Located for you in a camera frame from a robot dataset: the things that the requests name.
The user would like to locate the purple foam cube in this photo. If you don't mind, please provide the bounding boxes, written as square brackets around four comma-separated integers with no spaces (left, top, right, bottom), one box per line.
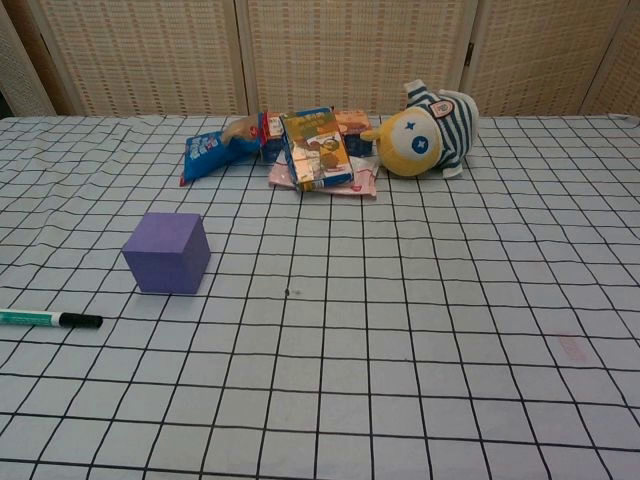
[121,211,211,295]

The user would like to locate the green and black marker pen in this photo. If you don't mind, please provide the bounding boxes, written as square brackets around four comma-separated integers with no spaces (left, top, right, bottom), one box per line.
[0,308,104,330]

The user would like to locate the pink snack packet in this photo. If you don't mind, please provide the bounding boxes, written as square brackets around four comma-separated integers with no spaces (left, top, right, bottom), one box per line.
[267,149,380,200]

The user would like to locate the yellow green snack box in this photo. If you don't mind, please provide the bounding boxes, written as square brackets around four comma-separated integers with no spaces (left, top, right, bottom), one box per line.
[278,105,356,193]

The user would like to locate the white checked tablecloth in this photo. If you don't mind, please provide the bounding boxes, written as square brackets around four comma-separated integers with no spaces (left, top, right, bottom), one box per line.
[0,113,640,480]

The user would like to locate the orange biscuit box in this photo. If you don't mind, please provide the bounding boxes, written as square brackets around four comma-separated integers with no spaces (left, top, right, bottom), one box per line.
[258,110,374,163]

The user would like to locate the yellow striped plush toy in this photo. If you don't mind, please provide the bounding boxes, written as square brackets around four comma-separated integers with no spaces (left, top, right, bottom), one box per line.
[360,79,482,180]

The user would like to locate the blue snack bag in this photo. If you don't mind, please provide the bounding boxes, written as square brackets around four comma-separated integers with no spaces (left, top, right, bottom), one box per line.
[178,113,266,187]

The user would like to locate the woven folding screen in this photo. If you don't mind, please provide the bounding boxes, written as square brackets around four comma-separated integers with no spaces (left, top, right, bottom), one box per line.
[0,0,640,119]

